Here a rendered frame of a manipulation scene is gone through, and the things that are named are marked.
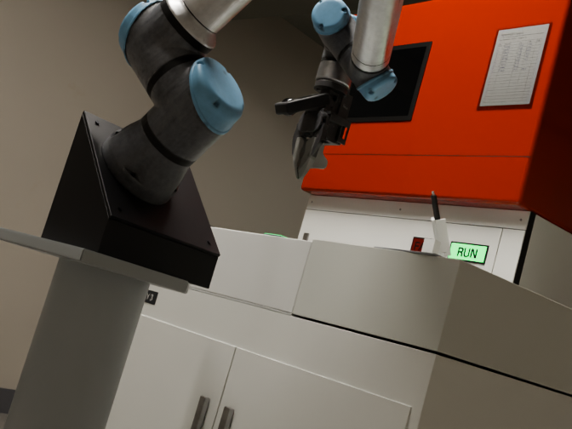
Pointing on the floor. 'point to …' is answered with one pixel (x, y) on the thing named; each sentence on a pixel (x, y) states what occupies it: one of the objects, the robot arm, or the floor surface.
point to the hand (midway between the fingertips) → (298, 172)
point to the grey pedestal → (80, 336)
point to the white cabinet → (304, 376)
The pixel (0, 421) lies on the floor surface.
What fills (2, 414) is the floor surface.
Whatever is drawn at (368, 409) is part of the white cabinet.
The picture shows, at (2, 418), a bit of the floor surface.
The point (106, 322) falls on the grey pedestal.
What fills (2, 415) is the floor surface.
